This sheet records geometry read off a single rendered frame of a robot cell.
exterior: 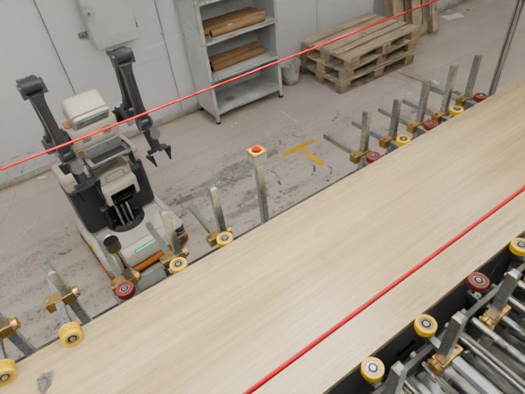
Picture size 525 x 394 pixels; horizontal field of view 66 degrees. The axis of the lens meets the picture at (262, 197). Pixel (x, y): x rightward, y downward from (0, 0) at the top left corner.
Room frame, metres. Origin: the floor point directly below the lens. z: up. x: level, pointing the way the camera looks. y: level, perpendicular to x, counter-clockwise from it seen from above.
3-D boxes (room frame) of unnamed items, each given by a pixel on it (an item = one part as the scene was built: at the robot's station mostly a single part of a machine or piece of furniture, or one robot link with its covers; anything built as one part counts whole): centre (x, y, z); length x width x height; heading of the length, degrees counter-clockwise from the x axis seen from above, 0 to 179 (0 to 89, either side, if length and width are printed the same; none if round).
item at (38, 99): (1.73, 0.96, 1.41); 0.11 x 0.06 x 0.43; 126
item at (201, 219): (1.49, 0.30, 0.81); 0.43 x 0.03 x 0.04; 30
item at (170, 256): (1.30, 0.46, 0.84); 0.14 x 0.06 x 0.05; 120
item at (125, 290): (1.10, 0.65, 0.85); 0.08 x 0.08 x 0.11
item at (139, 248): (2.22, 1.04, 0.16); 0.67 x 0.64 x 0.25; 35
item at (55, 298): (1.05, 0.90, 0.95); 0.14 x 0.06 x 0.05; 120
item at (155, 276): (1.22, 0.65, 0.75); 0.26 x 0.01 x 0.10; 120
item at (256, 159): (1.57, 0.00, 1.18); 0.07 x 0.07 x 0.08; 30
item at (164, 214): (1.31, 0.44, 0.90); 0.04 x 0.04 x 0.48; 30
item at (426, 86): (2.18, -1.07, 0.90); 0.04 x 0.04 x 0.48; 30
